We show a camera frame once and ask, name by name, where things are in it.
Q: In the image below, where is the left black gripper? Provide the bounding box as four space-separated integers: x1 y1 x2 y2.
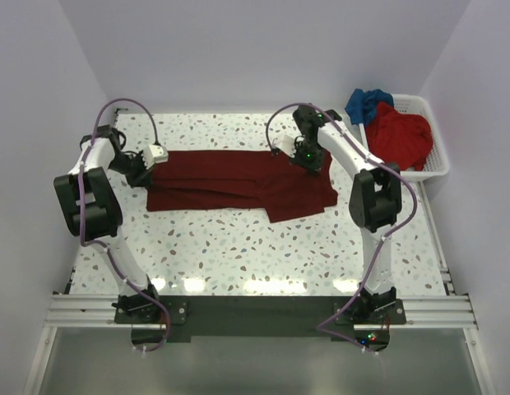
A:
108 150 156 189

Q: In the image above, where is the blue t shirt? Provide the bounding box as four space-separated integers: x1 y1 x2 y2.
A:
345 89 394 126

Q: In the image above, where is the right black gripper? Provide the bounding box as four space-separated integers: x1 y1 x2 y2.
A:
289 140 326 174

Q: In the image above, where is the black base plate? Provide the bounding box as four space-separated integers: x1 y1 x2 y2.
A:
112 295 406 346

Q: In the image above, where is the dark red t shirt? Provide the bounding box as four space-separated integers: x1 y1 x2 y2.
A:
146 151 338 223

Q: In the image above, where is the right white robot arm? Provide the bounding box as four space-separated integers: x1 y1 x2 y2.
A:
290 104 402 330

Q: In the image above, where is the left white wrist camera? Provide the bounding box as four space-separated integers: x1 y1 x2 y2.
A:
142 144 169 169

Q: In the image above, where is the bright red t shirt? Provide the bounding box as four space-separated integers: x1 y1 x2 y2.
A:
365 103 434 171

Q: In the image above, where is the white plastic basket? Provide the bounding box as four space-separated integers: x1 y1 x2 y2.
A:
359 94 449 182

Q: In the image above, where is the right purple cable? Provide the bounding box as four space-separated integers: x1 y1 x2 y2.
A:
265 101 419 395

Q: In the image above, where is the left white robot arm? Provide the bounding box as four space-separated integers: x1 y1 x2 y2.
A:
53 125 164 323

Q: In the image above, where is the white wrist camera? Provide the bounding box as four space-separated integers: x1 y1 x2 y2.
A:
142 144 169 169
275 134 296 158

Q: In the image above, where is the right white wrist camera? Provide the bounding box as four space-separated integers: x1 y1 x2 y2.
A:
275 134 296 158

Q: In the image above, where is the aluminium frame rail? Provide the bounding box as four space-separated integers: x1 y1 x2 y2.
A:
43 263 480 330

